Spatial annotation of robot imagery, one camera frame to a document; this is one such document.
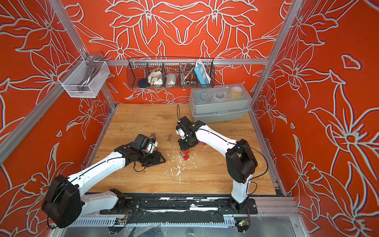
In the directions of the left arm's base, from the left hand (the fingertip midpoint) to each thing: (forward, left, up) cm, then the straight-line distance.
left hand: (163, 160), depth 80 cm
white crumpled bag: (+44, +10, +24) cm, 51 cm away
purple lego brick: (+6, -12, -5) cm, 14 cm away
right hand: (+8, -9, +1) cm, 13 cm away
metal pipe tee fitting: (+20, +12, -8) cm, 25 cm away
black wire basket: (+54, +2, +22) cm, 59 cm away
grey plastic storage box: (+39, -33, +10) cm, 52 cm away
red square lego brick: (-2, -21, +24) cm, 32 cm away
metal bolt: (+19, 0, -7) cm, 20 cm away
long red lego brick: (+6, -13, -7) cm, 16 cm away
